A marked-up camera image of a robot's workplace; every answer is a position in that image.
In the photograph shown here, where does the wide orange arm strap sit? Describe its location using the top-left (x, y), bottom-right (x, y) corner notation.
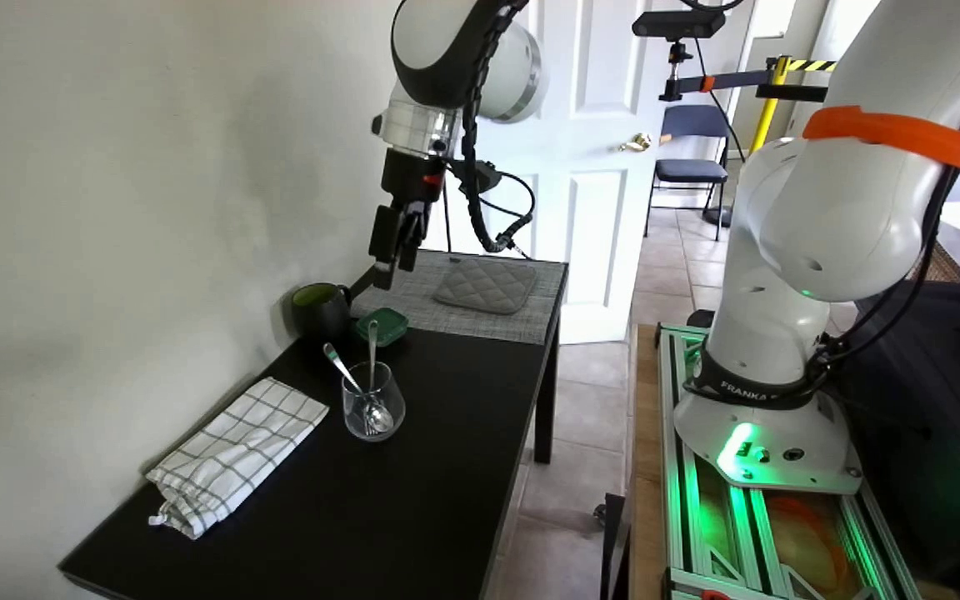
top-left (798, 103), bottom-right (960, 172)

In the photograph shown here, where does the black covered equipment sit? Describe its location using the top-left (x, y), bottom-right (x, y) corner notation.
top-left (832, 278), bottom-right (960, 600)

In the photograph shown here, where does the black stereo camera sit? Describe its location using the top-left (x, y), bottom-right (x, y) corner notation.
top-left (628, 7), bottom-right (731, 45)

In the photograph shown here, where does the white panelled door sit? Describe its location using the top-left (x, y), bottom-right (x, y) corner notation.
top-left (423, 0), bottom-right (828, 348)

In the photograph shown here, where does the silver metal spoon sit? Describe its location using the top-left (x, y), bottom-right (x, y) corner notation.
top-left (364, 316), bottom-right (395, 433)

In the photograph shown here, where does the white checked dish towel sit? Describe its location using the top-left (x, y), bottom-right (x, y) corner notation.
top-left (144, 373), bottom-right (332, 545)

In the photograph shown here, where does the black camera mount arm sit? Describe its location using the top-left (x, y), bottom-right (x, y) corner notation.
top-left (655, 36), bottom-right (828, 108)

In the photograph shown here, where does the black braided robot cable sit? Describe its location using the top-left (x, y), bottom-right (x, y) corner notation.
top-left (451, 0), bottom-right (540, 263)

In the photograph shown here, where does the yellow black striped pole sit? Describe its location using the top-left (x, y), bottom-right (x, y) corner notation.
top-left (747, 52), bottom-right (838, 160)

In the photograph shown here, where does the grey quilted pot holder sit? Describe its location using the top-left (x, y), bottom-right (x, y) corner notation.
top-left (430, 258), bottom-right (542, 321)

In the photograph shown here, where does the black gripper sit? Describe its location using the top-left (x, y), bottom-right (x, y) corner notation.
top-left (364, 147), bottom-right (447, 293)

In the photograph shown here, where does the blue chair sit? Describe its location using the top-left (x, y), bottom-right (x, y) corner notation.
top-left (644, 100), bottom-right (738, 242)

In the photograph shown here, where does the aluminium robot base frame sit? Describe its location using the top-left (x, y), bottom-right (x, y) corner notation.
top-left (655, 321), bottom-right (926, 600)

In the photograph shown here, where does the black table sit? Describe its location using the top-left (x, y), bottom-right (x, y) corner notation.
top-left (56, 248), bottom-right (574, 600)

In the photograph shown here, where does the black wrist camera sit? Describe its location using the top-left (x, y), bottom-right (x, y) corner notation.
top-left (443, 156), bottom-right (504, 205)

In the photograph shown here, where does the wooden base board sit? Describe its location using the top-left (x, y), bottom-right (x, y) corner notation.
top-left (624, 321), bottom-right (674, 600)

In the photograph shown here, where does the black floor stand foot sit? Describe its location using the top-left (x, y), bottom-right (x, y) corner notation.
top-left (593, 493), bottom-right (628, 600)

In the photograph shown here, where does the clear glass cup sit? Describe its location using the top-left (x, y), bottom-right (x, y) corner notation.
top-left (340, 358), bottom-right (408, 446)

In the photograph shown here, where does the brass door knob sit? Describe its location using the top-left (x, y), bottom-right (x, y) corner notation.
top-left (612, 130), bottom-right (655, 156)

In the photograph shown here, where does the dark bowl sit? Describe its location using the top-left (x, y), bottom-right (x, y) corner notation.
top-left (281, 278), bottom-right (355, 342)

